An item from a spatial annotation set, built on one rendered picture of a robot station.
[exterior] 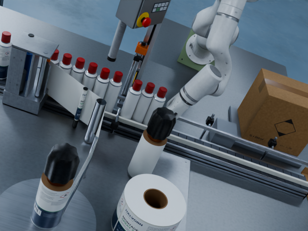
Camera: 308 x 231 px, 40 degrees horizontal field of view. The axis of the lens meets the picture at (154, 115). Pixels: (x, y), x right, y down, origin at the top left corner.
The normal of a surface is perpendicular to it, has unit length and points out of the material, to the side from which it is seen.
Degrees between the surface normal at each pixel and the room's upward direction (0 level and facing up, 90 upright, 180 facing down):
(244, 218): 0
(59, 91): 90
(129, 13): 90
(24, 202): 0
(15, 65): 90
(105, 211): 0
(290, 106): 90
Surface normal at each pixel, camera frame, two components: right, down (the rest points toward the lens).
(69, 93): -0.55, 0.35
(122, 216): -0.80, 0.11
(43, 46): 0.33, -0.75
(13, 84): -0.11, 0.58
